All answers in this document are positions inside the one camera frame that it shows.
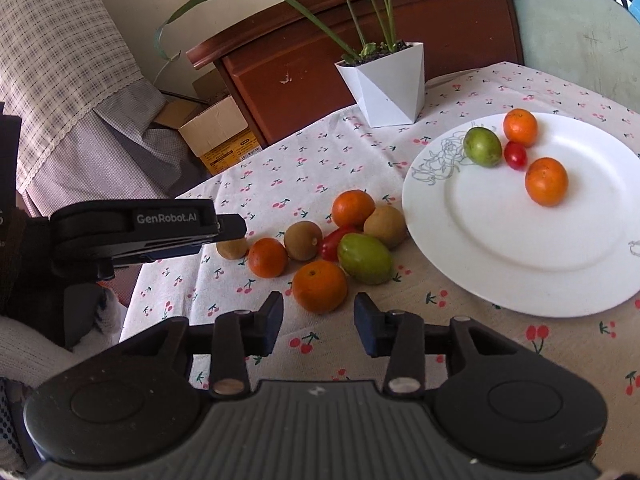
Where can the white knit garment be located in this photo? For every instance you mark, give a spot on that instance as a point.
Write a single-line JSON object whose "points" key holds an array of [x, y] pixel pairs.
{"points": [[45, 355]]}

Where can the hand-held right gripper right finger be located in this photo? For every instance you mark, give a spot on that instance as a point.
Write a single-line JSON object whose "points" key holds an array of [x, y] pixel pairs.
{"points": [[364, 322]]}

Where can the brown wooden cabinet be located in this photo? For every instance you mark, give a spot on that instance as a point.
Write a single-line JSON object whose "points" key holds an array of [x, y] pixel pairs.
{"points": [[300, 60]]}

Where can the brown kiwi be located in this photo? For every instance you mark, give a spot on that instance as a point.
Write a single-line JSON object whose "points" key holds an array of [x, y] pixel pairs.
{"points": [[386, 225], [302, 240], [232, 249]]}

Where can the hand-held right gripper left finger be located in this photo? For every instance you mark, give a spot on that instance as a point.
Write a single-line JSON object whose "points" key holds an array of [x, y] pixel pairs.
{"points": [[274, 317]]}

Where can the orange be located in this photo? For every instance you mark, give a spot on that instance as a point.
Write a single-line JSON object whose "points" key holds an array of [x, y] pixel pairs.
{"points": [[520, 127], [354, 208], [320, 285], [546, 181], [267, 257]]}

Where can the checked grey cloth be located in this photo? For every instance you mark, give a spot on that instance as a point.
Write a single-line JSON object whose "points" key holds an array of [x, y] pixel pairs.
{"points": [[60, 50]]}

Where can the white faceted plant pot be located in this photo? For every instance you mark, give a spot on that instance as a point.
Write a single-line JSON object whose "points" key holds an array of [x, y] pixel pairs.
{"points": [[385, 90]]}

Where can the green jujube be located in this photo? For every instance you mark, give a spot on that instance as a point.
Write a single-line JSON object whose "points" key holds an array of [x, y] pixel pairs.
{"points": [[482, 146], [365, 258]]}

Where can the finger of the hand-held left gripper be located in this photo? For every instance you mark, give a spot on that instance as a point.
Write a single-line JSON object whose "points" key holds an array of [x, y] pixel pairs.
{"points": [[232, 227]]}

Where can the red cherry tomato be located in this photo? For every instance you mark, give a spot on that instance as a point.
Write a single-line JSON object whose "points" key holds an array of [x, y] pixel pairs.
{"points": [[515, 155]]}

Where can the grey-green chair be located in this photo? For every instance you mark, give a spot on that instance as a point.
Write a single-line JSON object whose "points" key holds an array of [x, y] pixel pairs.
{"points": [[565, 30]]}

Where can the open cardboard box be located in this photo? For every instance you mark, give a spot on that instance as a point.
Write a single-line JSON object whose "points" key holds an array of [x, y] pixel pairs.
{"points": [[215, 130]]}

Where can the white plate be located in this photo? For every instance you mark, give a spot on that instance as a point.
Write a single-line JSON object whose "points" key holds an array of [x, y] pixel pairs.
{"points": [[500, 240]]}

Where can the cherry print tablecloth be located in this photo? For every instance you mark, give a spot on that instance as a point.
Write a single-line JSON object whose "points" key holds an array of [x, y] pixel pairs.
{"points": [[280, 170]]}

